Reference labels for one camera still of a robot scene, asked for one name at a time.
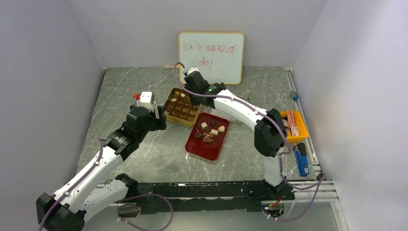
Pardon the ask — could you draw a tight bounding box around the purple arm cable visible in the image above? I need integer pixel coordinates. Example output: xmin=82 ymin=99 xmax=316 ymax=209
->
xmin=173 ymin=62 xmax=326 ymax=223
xmin=38 ymin=138 xmax=174 ymax=231

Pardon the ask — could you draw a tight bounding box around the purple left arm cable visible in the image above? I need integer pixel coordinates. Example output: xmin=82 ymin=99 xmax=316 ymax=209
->
xmin=38 ymin=138 xmax=174 ymax=231

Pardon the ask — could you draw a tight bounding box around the yellow plastic bin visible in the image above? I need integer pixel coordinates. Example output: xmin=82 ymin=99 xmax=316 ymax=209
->
xmin=280 ymin=110 xmax=309 ymax=143

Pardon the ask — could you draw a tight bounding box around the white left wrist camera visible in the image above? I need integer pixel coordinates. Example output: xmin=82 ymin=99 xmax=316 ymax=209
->
xmin=133 ymin=91 xmax=155 ymax=111

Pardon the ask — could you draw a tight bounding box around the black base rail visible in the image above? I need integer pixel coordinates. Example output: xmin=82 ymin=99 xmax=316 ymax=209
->
xmin=119 ymin=180 xmax=295 ymax=215

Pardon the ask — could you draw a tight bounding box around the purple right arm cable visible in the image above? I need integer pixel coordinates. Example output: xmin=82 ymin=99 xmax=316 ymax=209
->
xmin=173 ymin=62 xmax=326 ymax=223

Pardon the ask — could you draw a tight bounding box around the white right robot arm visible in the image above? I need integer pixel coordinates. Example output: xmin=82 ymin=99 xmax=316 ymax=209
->
xmin=183 ymin=67 xmax=289 ymax=200

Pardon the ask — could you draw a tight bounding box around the whiteboard with yellow frame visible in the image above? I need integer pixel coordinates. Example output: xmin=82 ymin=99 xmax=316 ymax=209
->
xmin=178 ymin=31 xmax=245 ymax=85

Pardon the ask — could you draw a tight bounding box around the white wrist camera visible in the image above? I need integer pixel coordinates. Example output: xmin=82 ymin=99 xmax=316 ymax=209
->
xmin=186 ymin=66 xmax=199 ymax=75
xmin=133 ymin=91 xmax=155 ymax=111

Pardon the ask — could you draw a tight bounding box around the gold chocolate tin box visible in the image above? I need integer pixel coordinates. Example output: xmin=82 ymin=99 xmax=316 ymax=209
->
xmin=163 ymin=88 xmax=203 ymax=128

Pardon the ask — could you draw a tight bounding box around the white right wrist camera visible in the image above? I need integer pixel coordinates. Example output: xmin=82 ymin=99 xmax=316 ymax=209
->
xmin=186 ymin=66 xmax=199 ymax=75

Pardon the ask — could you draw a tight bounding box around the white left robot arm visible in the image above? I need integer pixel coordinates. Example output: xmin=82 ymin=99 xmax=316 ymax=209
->
xmin=36 ymin=105 xmax=166 ymax=231

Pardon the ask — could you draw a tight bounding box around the red rectangular tray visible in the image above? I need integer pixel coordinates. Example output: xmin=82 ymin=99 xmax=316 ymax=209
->
xmin=185 ymin=113 xmax=230 ymax=161

